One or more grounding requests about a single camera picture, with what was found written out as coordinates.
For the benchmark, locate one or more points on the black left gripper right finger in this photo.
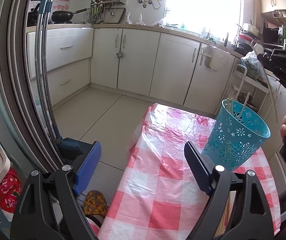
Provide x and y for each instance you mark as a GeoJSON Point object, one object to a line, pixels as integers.
{"type": "Point", "coordinates": [250, 218]}

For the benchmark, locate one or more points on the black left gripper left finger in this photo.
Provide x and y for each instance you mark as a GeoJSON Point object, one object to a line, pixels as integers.
{"type": "Point", "coordinates": [48, 207]}

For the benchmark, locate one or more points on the bamboo chopstick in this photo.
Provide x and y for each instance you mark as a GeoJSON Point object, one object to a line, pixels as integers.
{"type": "Point", "coordinates": [273, 101]}
{"type": "Point", "coordinates": [244, 105]}
{"type": "Point", "coordinates": [229, 106]}

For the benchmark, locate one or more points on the cream kitchen cabinets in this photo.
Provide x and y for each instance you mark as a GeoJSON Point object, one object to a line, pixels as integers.
{"type": "Point", "coordinates": [173, 52]}

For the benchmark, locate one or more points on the red patterned bag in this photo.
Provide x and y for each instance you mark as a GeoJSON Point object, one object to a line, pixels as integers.
{"type": "Point", "coordinates": [10, 190]}

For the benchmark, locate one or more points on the white storage rack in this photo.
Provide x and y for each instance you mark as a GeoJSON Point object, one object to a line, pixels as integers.
{"type": "Point", "coordinates": [241, 84]}

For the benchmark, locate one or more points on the yellow patterned slipper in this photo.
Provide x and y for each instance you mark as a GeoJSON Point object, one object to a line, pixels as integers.
{"type": "Point", "coordinates": [95, 204]}

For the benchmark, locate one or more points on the blue mop head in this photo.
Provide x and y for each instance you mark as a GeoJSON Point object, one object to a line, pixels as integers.
{"type": "Point", "coordinates": [70, 148]}

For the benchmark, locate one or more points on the teal perforated plastic basket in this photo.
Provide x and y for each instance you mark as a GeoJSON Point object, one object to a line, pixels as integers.
{"type": "Point", "coordinates": [232, 142]}

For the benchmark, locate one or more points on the pink checkered tablecloth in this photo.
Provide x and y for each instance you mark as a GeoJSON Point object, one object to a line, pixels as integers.
{"type": "Point", "coordinates": [158, 197]}

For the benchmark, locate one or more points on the black frying pan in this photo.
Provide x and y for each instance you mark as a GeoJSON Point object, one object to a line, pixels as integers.
{"type": "Point", "coordinates": [61, 16]}

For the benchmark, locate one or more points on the chrome refrigerator handle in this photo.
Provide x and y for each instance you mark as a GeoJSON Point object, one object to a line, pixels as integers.
{"type": "Point", "coordinates": [41, 77]}

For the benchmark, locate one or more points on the wall utensil rack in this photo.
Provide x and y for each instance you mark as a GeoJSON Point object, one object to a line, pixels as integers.
{"type": "Point", "coordinates": [105, 11]}

